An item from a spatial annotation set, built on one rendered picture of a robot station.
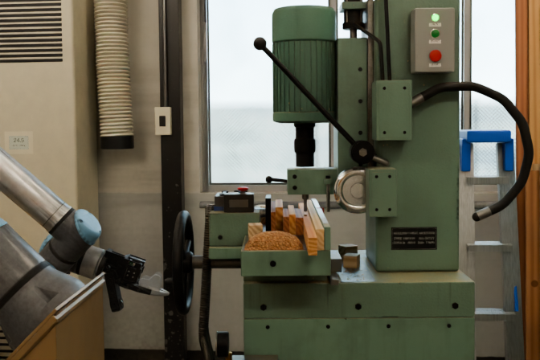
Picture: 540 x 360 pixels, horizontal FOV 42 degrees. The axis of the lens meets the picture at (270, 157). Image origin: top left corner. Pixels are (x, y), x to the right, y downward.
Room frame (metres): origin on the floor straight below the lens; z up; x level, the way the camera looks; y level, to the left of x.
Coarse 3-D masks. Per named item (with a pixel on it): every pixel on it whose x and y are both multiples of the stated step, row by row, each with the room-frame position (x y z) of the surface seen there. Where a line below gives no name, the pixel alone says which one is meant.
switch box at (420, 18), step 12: (420, 12) 1.78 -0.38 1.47; (432, 12) 1.78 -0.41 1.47; (444, 12) 1.78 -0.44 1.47; (420, 24) 1.78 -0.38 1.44; (444, 24) 1.78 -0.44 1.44; (420, 36) 1.78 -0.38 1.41; (444, 36) 1.78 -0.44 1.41; (420, 48) 1.78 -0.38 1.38; (432, 48) 1.78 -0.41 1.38; (444, 48) 1.78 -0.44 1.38; (420, 60) 1.78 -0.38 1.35; (444, 60) 1.78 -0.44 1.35; (420, 72) 1.80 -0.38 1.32; (432, 72) 1.81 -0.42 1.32; (444, 72) 1.81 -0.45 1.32
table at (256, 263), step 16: (304, 240) 1.77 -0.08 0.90; (224, 256) 1.84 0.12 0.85; (240, 256) 1.84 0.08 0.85; (256, 256) 1.63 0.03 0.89; (272, 256) 1.63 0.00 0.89; (288, 256) 1.63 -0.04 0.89; (304, 256) 1.63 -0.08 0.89; (320, 256) 1.63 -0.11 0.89; (256, 272) 1.63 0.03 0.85; (272, 272) 1.63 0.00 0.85; (288, 272) 1.63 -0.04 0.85; (304, 272) 1.63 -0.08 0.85; (320, 272) 1.63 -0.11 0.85
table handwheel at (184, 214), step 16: (176, 224) 1.88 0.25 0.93; (176, 240) 1.84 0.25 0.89; (192, 240) 2.07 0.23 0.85; (176, 256) 1.82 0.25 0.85; (192, 256) 1.95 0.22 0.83; (176, 272) 1.81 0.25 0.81; (192, 272) 2.07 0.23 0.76; (176, 288) 1.82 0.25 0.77; (192, 288) 2.04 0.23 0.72; (176, 304) 1.85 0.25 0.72
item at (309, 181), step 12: (288, 168) 1.96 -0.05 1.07; (300, 168) 1.96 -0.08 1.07; (312, 168) 1.95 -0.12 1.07; (324, 168) 1.95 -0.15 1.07; (288, 180) 1.92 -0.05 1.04; (300, 180) 1.92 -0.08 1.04; (312, 180) 1.92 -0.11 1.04; (288, 192) 1.92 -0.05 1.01; (300, 192) 1.92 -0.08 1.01; (312, 192) 1.92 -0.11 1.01; (324, 192) 1.92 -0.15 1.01
